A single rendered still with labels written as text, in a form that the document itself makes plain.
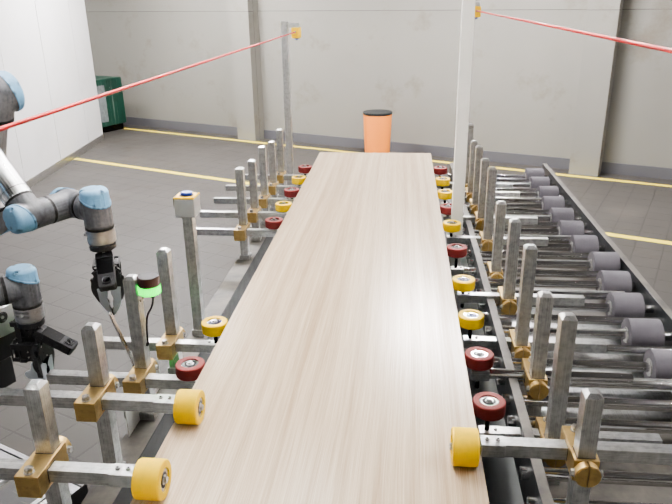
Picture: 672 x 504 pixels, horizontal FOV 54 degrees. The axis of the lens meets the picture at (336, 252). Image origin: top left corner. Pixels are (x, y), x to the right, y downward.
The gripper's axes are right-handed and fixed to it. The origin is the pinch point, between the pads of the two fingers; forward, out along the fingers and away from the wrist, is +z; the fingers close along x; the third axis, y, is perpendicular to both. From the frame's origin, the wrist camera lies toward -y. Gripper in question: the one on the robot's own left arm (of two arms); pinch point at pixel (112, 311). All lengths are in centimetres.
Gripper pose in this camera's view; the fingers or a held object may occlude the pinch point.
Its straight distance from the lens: 196.0
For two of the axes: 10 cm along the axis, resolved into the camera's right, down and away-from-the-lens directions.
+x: -9.7, 1.1, -2.3
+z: 0.1, 9.2, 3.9
